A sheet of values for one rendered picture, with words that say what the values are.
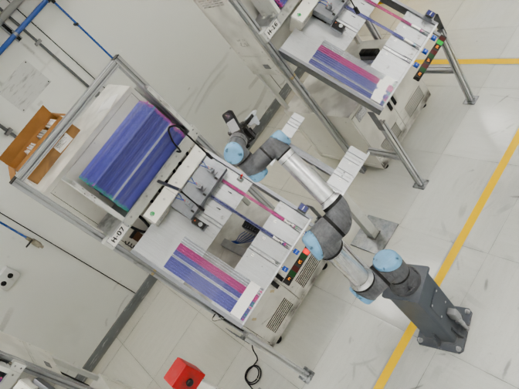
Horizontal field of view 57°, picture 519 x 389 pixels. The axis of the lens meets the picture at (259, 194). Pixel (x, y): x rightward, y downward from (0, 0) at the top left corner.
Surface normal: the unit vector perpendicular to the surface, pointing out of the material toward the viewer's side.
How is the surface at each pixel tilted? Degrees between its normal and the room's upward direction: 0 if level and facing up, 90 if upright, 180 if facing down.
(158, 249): 44
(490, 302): 0
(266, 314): 90
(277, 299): 90
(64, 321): 90
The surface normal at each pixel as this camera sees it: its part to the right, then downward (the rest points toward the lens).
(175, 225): 0.01, -0.25
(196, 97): 0.61, 0.21
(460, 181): -0.57, -0.56
